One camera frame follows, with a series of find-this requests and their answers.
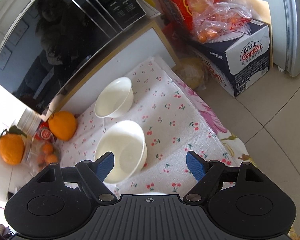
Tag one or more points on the Ganten water carton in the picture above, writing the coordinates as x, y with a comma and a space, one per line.
238, 59

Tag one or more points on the cream bowl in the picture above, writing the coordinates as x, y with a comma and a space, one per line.
126, 141
115, 100

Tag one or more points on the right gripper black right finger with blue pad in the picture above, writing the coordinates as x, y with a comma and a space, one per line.
207, 175

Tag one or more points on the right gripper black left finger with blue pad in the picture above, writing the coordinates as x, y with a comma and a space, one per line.
92, 175

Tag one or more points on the cream bowl front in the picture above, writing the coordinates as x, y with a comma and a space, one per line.
126, 141

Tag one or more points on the cream bowl back right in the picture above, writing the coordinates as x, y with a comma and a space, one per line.
115, 100

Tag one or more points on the red instant noodle cup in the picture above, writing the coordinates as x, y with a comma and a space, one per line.
43, 133

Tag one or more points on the cherry print tablecloth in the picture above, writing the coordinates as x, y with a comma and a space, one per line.
174, 120

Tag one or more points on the plastic bag of oranges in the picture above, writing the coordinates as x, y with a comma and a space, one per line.
214, 18

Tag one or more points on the black microwave oven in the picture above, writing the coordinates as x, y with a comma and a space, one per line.
44, 43

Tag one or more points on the stack of paper cups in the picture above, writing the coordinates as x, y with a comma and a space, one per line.
29, 122

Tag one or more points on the white bowl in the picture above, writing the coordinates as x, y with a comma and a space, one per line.
153, 193

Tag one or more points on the glass jar of tangerines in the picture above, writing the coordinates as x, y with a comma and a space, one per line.
38, 154

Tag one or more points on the wooden shelf under microwave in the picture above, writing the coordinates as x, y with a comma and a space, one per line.
143, 40

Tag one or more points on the orange on jar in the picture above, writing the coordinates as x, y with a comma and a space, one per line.
12, 145

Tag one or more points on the orange on table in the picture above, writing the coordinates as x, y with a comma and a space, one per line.
63, 125

